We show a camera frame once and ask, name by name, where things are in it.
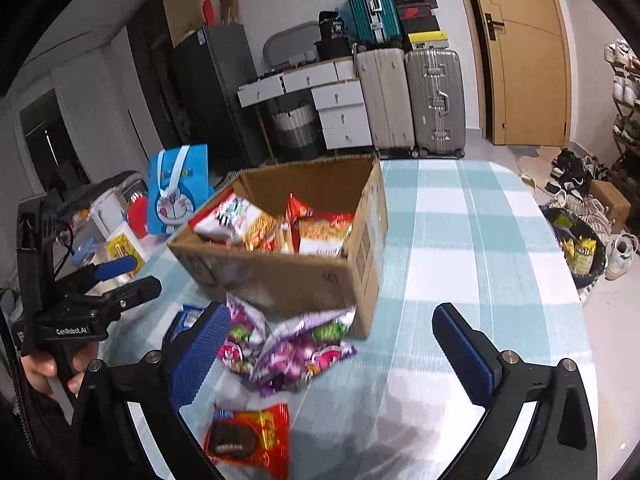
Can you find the shoe rack with shoes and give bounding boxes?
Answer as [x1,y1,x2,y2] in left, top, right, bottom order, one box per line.
[603,39,639,156]

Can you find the black trash bin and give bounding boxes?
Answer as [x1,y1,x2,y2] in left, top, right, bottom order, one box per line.
[540,205,606,290]

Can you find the orange white snack bag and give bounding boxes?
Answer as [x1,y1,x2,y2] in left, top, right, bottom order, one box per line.
[298,212,354,257]

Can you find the purple candy bag near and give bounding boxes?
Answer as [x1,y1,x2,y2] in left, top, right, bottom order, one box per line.
[248,307,357,398]

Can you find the red packet at left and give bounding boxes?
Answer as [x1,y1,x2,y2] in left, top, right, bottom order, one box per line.
[127,194,148,238]

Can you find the wooden door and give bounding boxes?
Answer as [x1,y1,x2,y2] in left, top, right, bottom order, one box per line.
[470,0,570,148]

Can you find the purple candy bag far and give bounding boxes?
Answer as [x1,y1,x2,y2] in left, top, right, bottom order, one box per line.
[218,292,271,378]

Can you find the left hand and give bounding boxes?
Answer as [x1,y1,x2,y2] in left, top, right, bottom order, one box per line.
[21,341,99,400]

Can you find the white drawer desk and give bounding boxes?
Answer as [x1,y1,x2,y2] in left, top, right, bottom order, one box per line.
[238,56,373,150]

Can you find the blue Oreo packet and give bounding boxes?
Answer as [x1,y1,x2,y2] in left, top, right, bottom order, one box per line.
[163,304,205,347]

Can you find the yellow snack box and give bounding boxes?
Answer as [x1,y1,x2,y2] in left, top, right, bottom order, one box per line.
[106,222,146,278]

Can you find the white mug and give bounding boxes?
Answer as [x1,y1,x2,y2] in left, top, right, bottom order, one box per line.
[90,188,125,238]

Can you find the white red noodle snack bag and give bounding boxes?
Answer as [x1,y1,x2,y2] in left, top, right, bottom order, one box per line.
[189,191,274,249]

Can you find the checkered blue tablecloth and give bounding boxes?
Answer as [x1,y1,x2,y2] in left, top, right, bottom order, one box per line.
[99,156,598,479]

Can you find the stacked shoe boxes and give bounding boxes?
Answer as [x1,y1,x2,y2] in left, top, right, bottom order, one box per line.
[394,0,449,52]

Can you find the black refrigerator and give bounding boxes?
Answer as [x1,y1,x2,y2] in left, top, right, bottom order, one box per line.
[126,0,269,176]

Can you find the beige suitcase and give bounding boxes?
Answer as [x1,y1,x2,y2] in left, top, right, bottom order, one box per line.
[355,48,416,154]

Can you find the red triangular snack bag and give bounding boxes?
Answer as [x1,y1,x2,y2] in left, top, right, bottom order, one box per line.
[285,191,314,252]

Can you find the small cardboard box on floor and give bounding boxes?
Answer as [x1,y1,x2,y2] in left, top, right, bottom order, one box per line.
[589,180,631,234]

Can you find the purple candy bag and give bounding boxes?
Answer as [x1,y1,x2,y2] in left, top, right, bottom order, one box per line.
[248,307,357,398]
[218,292,271,378]

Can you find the blue Doraemon tote bag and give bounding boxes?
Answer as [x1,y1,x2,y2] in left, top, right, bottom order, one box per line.
[146,144,213,235]

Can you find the silver suitcase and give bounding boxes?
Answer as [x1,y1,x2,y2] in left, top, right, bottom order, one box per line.
[405,49,466,159]

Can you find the teal suitcase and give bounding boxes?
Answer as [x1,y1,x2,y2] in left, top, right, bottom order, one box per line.
[347,0,401,46]

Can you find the woven laundry basket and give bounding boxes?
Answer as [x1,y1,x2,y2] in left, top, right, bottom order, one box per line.
[271,100,321,159]

